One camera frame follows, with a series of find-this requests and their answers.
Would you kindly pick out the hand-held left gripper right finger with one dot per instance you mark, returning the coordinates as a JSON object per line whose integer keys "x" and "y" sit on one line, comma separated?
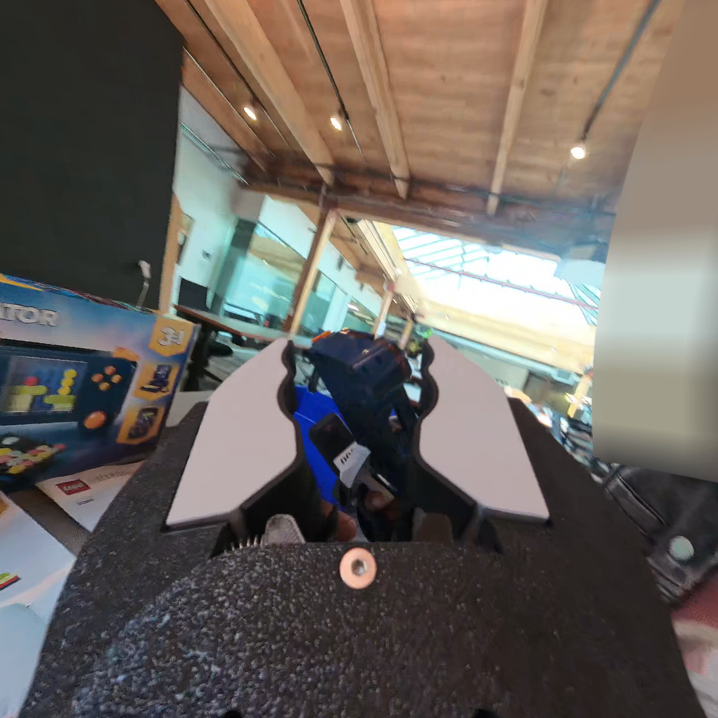
{"x": 477, "y": 443}

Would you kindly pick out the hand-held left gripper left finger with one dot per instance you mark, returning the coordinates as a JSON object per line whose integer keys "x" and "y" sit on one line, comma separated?
{"x": 241, "y": 443}

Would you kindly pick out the blue plastic bin with divider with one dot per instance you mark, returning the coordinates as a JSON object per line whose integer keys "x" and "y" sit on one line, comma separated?
{"x": 317, "y": 404}

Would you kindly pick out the dark blue brick console model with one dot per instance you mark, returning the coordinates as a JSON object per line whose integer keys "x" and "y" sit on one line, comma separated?
{"x": 359, "y": 364}

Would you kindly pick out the person's right hand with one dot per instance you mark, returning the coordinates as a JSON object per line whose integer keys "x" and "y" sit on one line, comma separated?
{"x": 381, "y": 499}

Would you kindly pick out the person's left hand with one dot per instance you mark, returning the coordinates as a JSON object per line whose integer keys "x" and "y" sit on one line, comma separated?
{"x": 339, "y": 521}

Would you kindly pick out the long wooden table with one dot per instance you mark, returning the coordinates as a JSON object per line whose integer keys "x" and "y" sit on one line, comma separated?
{"x": 241, "y": 325}

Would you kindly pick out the arcade cover instruction booklet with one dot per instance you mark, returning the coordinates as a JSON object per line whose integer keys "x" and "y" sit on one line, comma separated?
{"x": 84, "y": 493}

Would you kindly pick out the yellow blue brick set box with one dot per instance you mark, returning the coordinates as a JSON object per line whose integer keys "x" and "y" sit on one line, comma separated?
{"x": 84, "y": 381}

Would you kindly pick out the white microphone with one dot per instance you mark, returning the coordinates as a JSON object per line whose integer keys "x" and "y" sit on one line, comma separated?
{"x": 144, "y": 268}

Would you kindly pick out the ceiling spot light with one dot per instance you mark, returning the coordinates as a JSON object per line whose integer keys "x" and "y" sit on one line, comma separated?
{"x": 578, "y": 151}
{"x": 335, "y": 122}
{"x": 249, "y": 113}

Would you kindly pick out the large black wall panel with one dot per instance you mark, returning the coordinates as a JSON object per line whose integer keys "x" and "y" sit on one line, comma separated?
{"x": 84, "y": 140}

